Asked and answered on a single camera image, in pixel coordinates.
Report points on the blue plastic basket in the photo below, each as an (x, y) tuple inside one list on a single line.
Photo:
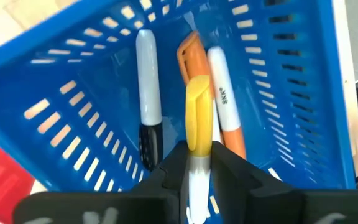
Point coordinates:
[(89, 77)]

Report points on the orange cap white marker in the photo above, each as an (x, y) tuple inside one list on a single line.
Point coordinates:
[(225, 99), (193, 59)]

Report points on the yellow cap white marker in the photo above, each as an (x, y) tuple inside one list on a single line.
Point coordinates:
[(199, 124)]

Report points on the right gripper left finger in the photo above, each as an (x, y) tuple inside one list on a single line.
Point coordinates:
[(120, 205)]

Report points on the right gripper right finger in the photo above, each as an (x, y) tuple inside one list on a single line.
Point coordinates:
[(259, 202)]

